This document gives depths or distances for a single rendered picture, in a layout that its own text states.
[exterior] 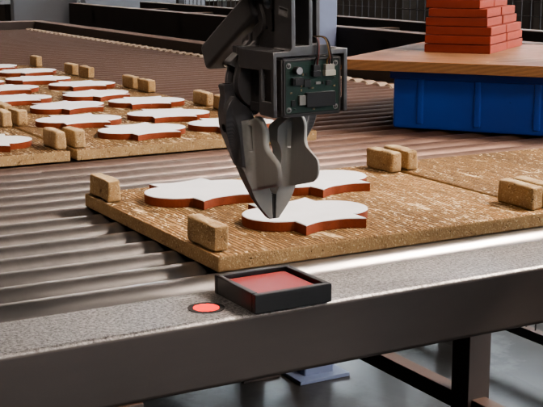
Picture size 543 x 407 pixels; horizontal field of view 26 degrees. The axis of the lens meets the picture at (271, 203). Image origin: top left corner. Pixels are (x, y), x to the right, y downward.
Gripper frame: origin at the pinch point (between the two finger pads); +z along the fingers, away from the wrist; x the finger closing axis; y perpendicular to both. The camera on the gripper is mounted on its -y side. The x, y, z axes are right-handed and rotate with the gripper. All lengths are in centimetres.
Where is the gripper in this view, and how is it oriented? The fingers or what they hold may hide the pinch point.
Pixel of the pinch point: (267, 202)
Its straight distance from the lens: 103.4
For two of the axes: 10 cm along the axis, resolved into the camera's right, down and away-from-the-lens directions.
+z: 0.1, 9.8, 2.1
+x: 8.6, -1.2, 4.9
